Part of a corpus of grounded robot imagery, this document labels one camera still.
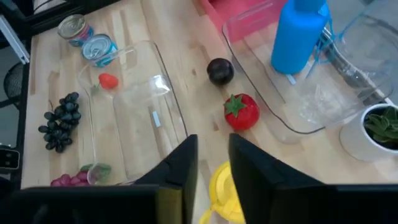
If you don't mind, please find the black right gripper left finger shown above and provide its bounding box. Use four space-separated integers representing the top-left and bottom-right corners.
135 134 199 224

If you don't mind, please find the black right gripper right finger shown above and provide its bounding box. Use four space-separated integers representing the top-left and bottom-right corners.
229 133 324 224

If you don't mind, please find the yellow squeeze bottle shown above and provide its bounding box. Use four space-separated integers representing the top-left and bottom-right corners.
198 161 246 224

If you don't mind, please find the small red strawberry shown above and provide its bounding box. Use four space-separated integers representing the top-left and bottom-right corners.
90 73 119 96

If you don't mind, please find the black grape bunch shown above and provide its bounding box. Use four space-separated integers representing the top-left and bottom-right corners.
37 91 82 154

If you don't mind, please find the blue squeeze bottle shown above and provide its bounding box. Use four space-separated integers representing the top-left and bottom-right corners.
271 0 346 80

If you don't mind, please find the tin can teal label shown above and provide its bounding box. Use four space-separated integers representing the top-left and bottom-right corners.
81 33 119 68

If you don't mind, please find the tin can pink blue label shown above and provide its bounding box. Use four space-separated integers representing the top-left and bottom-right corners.
57 14 95 48

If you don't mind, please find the clear plastic container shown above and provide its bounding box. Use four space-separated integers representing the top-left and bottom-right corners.
76 39 189 185
221 0 395 135

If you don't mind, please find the red tomato toy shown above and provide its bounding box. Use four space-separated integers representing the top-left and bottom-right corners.
223 93 261 131

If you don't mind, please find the succulent plant white pot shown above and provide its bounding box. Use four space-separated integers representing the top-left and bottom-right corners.
339 103 398 163

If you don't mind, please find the dark plum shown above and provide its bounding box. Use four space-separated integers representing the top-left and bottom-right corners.
206 57 235 86

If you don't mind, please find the red grape bunch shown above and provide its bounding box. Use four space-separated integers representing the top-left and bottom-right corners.
49 163 113 187

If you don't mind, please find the pink plastic bin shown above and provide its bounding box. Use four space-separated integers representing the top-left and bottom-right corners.
198 0 289 44

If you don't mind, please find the black camera box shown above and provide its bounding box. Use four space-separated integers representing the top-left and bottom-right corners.
0 146 21 171

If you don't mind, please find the black wire fan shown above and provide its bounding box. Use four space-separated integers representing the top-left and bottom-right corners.
2 62 25 109

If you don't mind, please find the white aluminium rail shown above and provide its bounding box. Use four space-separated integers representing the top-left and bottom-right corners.
0 14 31 65

